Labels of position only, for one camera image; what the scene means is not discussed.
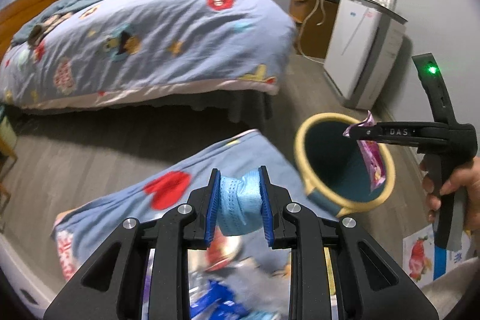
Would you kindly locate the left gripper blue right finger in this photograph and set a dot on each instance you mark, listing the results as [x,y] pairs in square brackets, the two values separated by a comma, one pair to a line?
[266,211]

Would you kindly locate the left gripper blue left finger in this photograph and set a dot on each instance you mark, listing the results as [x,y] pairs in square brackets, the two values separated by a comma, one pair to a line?
[211,212]

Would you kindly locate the purple snack wrapper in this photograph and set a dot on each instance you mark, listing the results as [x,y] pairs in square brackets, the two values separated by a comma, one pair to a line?
[370,152]

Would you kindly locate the teal yellow-rimmed trash bin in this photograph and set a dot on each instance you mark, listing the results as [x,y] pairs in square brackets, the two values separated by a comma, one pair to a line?
[333,170]

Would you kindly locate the right human hand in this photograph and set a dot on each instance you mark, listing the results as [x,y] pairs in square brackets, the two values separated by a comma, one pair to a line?
[465,176]

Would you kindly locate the blue plastic package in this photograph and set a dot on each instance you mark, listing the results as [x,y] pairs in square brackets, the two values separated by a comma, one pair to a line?
[217,301]

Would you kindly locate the strawberry printed carton box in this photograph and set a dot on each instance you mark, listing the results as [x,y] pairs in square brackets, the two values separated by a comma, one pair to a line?
[424,262]

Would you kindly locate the white grey air purifier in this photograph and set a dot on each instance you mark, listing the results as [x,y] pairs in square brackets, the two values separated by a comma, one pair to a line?
[364,45]

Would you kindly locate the blue cartoon pillow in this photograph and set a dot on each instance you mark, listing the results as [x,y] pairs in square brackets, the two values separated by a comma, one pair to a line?
[140,253]

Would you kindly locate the blue cartoon quilt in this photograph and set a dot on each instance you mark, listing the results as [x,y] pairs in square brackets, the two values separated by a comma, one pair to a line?
[86,54]

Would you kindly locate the wooden side cabinet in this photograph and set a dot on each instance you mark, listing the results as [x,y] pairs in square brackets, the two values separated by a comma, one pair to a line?
[313,35]

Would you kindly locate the wooden bed headboard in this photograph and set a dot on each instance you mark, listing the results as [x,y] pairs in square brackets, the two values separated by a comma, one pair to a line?
[15,15]

